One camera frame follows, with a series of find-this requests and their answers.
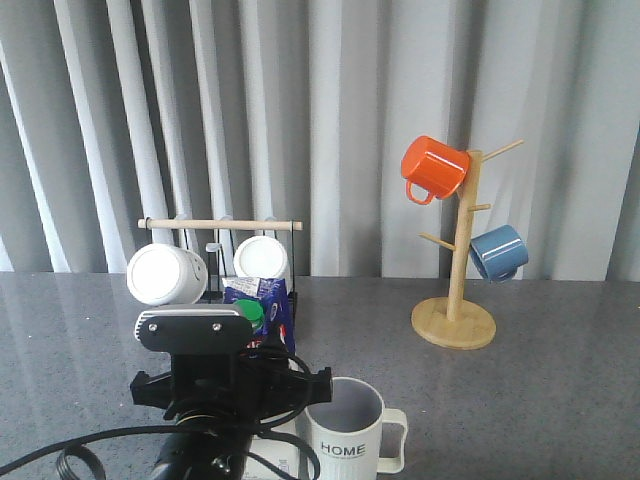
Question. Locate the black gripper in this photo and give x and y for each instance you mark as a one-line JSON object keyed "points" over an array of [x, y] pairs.
{"points": [[250, 387]]}

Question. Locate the blue white milk carton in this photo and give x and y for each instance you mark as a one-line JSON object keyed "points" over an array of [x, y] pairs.
{"points": [[265, 303]]}

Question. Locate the white HOME mug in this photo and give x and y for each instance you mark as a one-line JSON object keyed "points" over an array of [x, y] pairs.
{"points": [[346, 433]]}

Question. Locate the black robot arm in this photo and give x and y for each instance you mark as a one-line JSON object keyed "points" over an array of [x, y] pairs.
{"points": [[201, 447]]}

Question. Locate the white ribbed mug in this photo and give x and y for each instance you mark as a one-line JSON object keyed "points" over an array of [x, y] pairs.
{"points": [[263, 257]]}

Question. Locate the white smiley mug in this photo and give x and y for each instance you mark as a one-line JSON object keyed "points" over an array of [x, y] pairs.
{"points": [[160, 274]]}

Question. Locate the wooden mug tree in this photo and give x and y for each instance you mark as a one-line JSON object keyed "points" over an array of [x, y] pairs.
{"points": [[453, 322]]}

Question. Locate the blue mug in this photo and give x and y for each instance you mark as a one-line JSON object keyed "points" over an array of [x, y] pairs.
{"points": [[499, 253]]}

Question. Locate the orange mug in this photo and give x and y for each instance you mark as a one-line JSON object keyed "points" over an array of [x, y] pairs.
{"points": [[432, 169]]}

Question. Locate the grey pleated curtain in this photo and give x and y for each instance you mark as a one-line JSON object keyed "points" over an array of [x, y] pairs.
{"points": [[113, 111]]}

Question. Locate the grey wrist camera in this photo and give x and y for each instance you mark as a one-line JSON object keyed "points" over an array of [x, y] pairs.
{"points": [[194, 329]]}

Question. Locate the black wire mug rack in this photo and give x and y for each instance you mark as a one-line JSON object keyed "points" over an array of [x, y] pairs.
{"points": [[215, 257]]}

